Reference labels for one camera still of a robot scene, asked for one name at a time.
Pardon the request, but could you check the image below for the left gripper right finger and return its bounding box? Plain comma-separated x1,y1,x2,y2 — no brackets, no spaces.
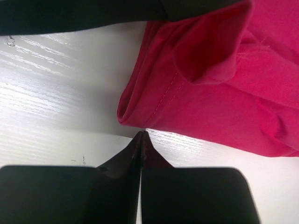
141,132,260,224

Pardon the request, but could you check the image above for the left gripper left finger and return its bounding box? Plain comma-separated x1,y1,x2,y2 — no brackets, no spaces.
0,132,143,224

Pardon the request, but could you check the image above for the red t-shirt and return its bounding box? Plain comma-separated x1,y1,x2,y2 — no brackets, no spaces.
117,0,299,157

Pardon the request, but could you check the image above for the folded black t-shirt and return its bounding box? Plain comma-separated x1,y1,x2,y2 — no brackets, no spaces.
0,0,238,36

